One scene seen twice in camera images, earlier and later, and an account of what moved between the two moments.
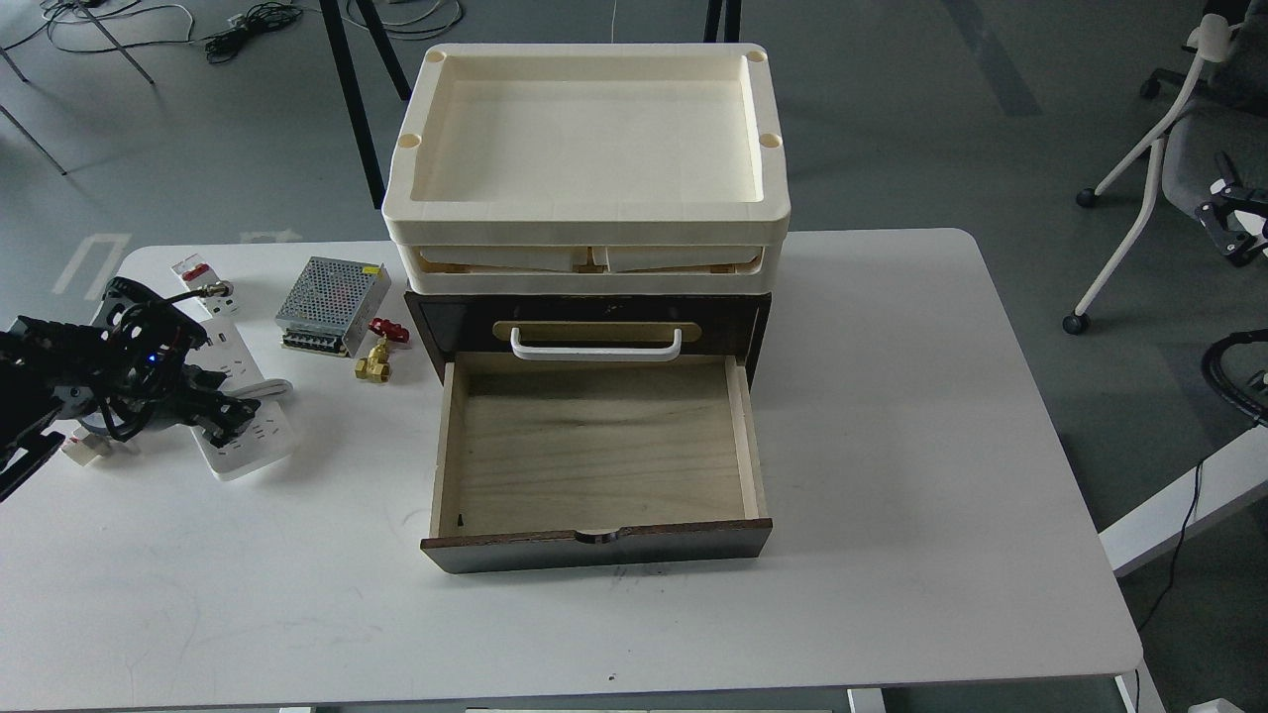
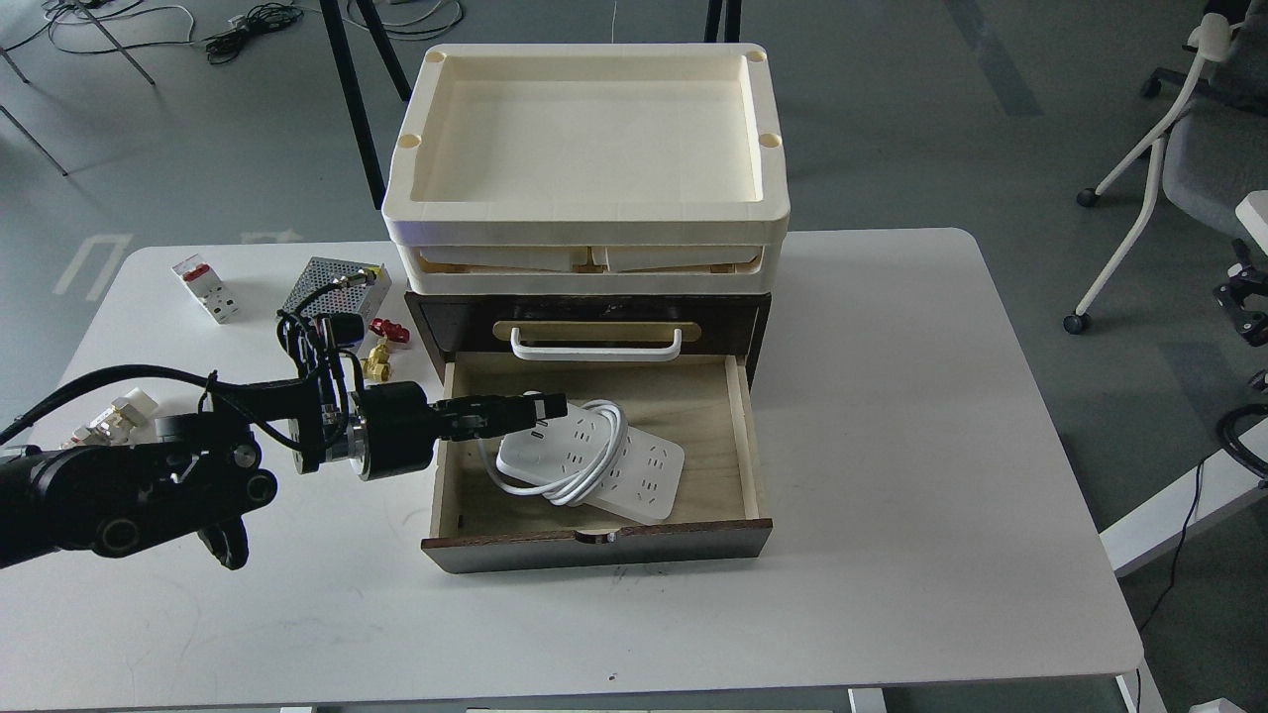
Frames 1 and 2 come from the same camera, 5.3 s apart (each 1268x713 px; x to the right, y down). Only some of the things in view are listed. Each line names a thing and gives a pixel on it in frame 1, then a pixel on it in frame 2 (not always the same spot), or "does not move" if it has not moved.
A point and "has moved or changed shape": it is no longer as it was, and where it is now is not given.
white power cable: [266, 389] has moved or changed shape
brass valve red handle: [375, 366] does not move
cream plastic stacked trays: [602, 167] does not move
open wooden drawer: [548, 464] does not move
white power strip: [227, 347] to [560, 449]
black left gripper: [126, 366] to [387, 428]
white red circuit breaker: [217, 296] does not move
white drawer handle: [593, 355] does not move
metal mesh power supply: [331, 305] does not move
